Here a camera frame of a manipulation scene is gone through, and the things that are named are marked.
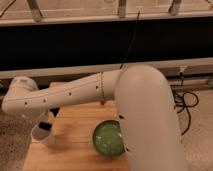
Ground white ceramic cup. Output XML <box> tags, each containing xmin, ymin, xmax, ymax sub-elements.
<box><xmin>31</xmin><ymin>123</ymin><xmax>55</xmax><ymax>145</ymax></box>

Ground black cable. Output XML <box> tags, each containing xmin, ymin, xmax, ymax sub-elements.
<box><xmin>119</xmin><ymin>10</ymin><xmax>142</xmax><ymax>70</ymax></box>

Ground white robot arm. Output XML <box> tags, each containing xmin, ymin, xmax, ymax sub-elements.
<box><xmin>2</xmin><ymin>65</ymin><xmax>188</xmax><ymax>171</ymax></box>

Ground wooden cutting board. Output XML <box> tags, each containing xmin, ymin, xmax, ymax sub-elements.
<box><xmin>23</xmin><ymin>101</ymin><xmax>129</xmax><ymax>171</ymax></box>

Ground black floor cables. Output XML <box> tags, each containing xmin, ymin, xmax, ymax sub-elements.
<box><xmin>168</xmin><ymin>71</ymin><xmax>200</xmax><ymax>136</ymax></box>

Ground black eraser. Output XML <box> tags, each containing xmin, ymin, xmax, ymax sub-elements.
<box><xmin>39</xmin><ymin>122</ymin><xmax>51</xmax><ymax>131</ymax></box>

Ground green bowl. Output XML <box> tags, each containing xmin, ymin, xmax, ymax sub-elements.
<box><xmin>92</xmin><ymin>120</ymin><xmax>125</xmax><ymax>158</ymax></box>

